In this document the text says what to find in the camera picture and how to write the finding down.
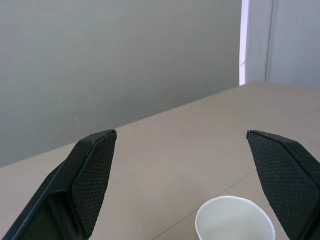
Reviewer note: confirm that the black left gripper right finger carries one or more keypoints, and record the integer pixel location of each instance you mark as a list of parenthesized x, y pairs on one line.
[(290, 175)]

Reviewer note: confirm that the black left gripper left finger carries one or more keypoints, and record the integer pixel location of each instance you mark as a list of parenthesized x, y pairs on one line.
[(75, 180)]

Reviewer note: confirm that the white and yellow paper cup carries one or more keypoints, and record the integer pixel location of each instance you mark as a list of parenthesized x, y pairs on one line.
[(232, 225)]

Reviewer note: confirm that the white panel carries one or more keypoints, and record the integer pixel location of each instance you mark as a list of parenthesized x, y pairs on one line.
[(257, 37)]

